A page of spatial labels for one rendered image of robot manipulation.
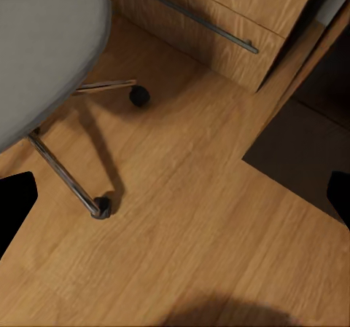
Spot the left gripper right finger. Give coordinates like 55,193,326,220
327,170,350,230

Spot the swivel chair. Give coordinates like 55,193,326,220
0,0,150,219

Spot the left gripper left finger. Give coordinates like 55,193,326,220
0,171,38,259

